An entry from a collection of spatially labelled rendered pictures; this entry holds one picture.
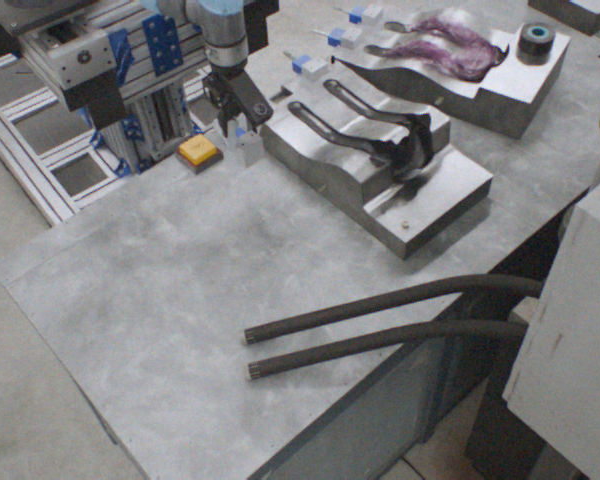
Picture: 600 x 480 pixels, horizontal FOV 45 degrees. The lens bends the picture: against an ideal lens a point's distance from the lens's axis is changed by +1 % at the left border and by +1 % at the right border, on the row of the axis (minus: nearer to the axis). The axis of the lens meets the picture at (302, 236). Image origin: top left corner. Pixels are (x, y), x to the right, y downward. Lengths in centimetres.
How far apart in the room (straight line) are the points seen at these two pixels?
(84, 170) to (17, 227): 36
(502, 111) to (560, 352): 93
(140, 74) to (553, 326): 144
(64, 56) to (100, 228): 40
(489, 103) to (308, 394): 78
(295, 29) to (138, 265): 207
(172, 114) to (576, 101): 118
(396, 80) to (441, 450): 103
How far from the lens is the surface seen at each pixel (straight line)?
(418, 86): 176
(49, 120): 283
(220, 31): 129
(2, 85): 305
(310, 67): 170
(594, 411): 89
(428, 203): 149
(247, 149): 146
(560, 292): 79
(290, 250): 148
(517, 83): 171
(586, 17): 205
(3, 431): 236
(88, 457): 224
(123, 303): 146
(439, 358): 169
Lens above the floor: 197
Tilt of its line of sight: 51 degrees down
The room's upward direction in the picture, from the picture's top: 4 degrees counter-clockwise
